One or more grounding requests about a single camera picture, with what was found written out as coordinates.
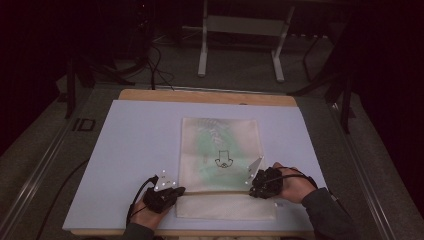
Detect aluminium rail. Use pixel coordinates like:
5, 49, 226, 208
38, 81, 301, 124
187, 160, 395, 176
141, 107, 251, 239
0, 113, 81, 240
328, 102, 398, 240

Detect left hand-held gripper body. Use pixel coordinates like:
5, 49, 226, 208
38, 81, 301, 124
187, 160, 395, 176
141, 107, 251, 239
143, 169, 181, 215

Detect white metal stand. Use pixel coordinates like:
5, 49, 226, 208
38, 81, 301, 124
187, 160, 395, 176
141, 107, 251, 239
197, 0, 296, 84

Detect black floor cable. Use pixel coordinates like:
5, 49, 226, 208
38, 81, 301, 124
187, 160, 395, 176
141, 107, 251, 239
34, 157, 92, 240

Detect clear plastic bag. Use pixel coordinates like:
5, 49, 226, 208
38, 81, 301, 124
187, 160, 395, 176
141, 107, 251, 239
175, 116, 278, 222

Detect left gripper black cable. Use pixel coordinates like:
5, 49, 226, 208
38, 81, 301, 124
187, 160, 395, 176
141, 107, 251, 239
125, 175, 160, 225

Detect person's right hand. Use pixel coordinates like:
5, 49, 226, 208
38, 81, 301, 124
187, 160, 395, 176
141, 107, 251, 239
272, 161, 318, 205

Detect pale blue table mat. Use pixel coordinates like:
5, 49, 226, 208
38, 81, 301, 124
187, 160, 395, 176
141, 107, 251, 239
62, 99, 328, 233

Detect thin black floor cables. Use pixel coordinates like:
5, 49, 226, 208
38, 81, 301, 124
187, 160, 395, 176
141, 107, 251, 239
145, 42, 176, 92

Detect black stand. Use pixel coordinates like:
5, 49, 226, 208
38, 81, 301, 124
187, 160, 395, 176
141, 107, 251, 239
64, 54, 137, 120
287, 31, 357, 135

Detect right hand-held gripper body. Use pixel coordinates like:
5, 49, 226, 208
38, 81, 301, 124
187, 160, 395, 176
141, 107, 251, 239
245, 155, 285, 200

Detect wooden table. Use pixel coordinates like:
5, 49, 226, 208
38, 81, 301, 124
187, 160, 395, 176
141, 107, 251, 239
70, 88, 317, 240

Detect green printed garment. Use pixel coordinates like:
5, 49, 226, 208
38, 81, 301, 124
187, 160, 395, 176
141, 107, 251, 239
186, 119, 261, 184

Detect person's left hand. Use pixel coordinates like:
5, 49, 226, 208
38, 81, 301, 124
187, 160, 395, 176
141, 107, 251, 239
130, 195, 169, 232

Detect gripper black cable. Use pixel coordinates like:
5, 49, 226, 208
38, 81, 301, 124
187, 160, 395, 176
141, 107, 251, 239
275, 166, 342, 205
125, 175, 160, 225

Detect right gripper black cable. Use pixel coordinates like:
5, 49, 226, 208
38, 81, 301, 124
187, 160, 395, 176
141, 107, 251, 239
275, 166, 342, 205

